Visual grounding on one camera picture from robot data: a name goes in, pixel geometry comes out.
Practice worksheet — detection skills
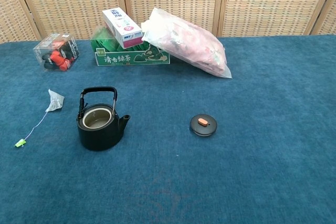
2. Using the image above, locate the white tea bag with string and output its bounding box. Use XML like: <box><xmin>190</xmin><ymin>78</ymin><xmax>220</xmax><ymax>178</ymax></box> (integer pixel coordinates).
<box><xmin>14</xmin><ymin>89</ymin><xmax>65</xmax><ymax>148</ymax></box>

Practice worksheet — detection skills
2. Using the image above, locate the plastic bag with pink cloth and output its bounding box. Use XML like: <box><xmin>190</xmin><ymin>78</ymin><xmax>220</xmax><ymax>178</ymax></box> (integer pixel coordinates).
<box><xmin>141</xmin><ymin>7</ymin><xmax>233</xmax><ymax>79</ymax></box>

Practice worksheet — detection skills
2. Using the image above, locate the green box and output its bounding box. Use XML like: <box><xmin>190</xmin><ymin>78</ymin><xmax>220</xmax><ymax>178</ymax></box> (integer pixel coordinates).
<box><xmin>90</xmin><ymin>25</ymin><xmax>171</xmax><ymax>67</ymax></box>

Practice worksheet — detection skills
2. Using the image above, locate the black lid with orange knob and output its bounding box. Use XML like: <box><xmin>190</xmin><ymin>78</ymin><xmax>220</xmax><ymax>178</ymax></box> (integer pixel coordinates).
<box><xmin>190</xmin><ymin>114</ymin><xmax>217</xmax><ymax>137</ymax></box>

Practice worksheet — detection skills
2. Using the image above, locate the white toothpaste box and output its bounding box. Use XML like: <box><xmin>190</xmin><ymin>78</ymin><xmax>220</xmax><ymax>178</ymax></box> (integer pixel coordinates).
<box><xmin>102</xmin><ymin>7</ymin><xmax>143</xmax><ymax>50</ymax></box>

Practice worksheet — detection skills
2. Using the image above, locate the blue table cloth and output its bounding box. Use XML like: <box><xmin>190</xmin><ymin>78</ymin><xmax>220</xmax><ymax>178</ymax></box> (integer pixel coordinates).
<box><xmin>0</xmin><ymin>34</ymin><xmax>336</xmax><ymax>224</ymax></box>

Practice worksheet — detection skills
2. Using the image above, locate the clear box with red-black items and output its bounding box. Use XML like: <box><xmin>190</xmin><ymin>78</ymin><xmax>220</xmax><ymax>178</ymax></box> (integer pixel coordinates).
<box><xmin>33</xmin><ymin>33</ymin><xmax>80</xmax><ymax>72</ymax></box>

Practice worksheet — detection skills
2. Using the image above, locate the black teapot with handle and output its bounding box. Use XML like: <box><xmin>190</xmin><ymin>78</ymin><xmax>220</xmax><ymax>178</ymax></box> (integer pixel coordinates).
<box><xmin>77</xmin><ymin>86</ymin><xmax>131</xmax><ymax>152</ymax></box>

